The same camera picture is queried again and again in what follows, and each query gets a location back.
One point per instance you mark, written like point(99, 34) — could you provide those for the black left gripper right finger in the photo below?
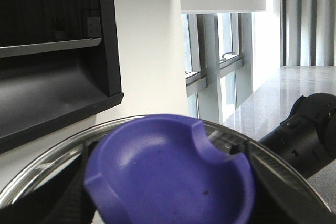
point(282, 195)

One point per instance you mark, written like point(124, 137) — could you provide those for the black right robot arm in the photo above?
point(283, 160)

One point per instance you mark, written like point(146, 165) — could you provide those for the grey vertical curtain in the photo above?
point(308, 32)

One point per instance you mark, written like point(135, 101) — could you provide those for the black range hood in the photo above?
point(59, 65)

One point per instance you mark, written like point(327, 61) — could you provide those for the grey framed window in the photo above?
point(218, 58)

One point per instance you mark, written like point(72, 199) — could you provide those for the glass lid with purple knob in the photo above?
point(152, 169)

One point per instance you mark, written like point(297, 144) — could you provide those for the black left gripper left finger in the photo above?
point(60, 200)

